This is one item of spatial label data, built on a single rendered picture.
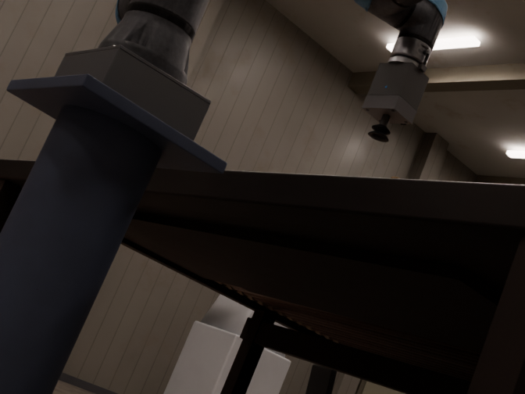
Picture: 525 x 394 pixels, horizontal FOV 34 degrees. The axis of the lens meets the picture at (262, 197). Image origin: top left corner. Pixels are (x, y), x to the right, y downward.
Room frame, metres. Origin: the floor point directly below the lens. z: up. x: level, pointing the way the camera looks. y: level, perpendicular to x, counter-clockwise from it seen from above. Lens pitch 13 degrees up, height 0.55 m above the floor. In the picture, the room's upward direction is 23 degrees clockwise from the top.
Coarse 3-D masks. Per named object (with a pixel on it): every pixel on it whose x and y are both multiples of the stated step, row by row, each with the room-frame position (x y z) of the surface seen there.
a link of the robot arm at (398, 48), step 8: (400, 40) 1.59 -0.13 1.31; (408, 40) 1.58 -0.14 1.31; (416, 40) 1.57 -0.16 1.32; (400, 48) 1.58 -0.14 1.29; (408, 48) 1.58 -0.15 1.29; (416, 48) 1.57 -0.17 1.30; (424, 48) 1.58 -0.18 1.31; (392, 56) 1.61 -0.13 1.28; (408, 56) 1.58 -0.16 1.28; (416, 56) 1.58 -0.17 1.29; (424, 56) 1.58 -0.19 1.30
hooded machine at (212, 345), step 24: (216, 312) 7.92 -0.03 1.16; (240, 312) 7.71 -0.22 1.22; (192, 336) 7.96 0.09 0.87; (216, 336) 7.72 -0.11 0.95; (192, 360) 7.85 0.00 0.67; (216, 360) 7.62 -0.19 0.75; (264, 360) 7.80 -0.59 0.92; (288, 360) 7.99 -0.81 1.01; (168, 384) 8.00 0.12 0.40; (192, 384) 7.76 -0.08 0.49; (216, 384) 7.54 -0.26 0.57; (264, 384) 7.87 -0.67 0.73
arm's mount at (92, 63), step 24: (96, 48) 1.26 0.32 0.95; (120, 48) 1.20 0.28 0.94; (72, 72) 1.30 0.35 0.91; (96, 72) 1.23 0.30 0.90; (120, 72) 1.21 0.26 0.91; (144, 72) 1.23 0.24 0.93; (144, 96) 1.24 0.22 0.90; (168, 96) 1.27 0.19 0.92; (192, 96) 1.29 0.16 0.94; (168, 120) 1.28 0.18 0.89; (192, 120) 1.30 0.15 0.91
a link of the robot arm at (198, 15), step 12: (132, 0) 1.29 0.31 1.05; (144, 0) 1.27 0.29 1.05; (156, 0) 1.26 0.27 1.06; (168, 0) 1.26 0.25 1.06; (180, 0) 1.27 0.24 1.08; (192, 0) 1.28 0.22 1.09; (204, 0) 1.30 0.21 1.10; (180, 12) 1.27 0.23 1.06; (192, 12) 1.29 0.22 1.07; (204, 12) 1.32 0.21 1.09; (192, 24) 1.30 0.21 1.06
